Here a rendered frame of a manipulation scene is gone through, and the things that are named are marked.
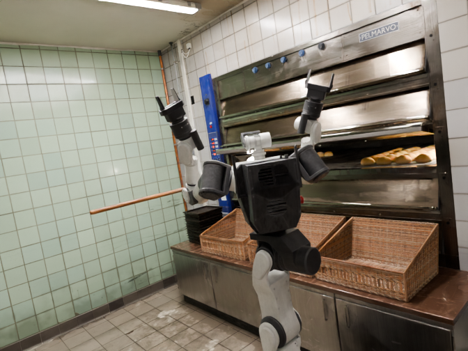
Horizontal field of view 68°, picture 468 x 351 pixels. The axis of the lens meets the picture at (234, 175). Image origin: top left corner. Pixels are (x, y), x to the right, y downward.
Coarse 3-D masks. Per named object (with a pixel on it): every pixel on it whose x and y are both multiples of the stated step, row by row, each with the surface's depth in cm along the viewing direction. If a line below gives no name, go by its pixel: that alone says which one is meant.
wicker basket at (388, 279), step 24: (360, 240) 232; (384, 240) 219; (408, 240) 208; (432, 240) 191; (336, 264) 198; (360, 264) 186; (384, 264) 216; (408, 264) 207; (432, 264) 190; (360, 288) 189; (384, 288) 178; (408, 288) 171
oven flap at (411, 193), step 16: (304, 192) 269; (320, 192) 258; (336, 192) 247; (352, 192) 238; (368, 192) 229; (384, 192) 221; (400, 192) 213; (416, 192) 206; (432, 192) 199; (400, 208) 212; (416, 208) 203; (432, 208) 196
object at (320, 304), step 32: (192, 256) 307; (192, 288) 317; (224, 288) 278; (320, 288) 203; (352, 288) 193; (448, 288) 177; (256, 320) 255; (320, 320) 208; (352, 320) 191; (384, 320) 176; (416, 320) 164; (448, 320) 152
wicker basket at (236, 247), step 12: (228, 216) 322; (240, 216) 323; (216, 228) 312; (228, 228) 321; (204, 240) 297; (216, 240) 283; (228, 240) 271; (240, 240) 314; (216, 252) 286; (228, 252) 274; (240, 252) 264
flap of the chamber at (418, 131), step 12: (372, 132) 205; (384, 132) 199; (396, 132) 194; (408, 132) 189; (420, 132) 190; (432, 132) 194; (276, 144) 262; (288, 144) 253; (300, 144) 245; (324, 144) 246
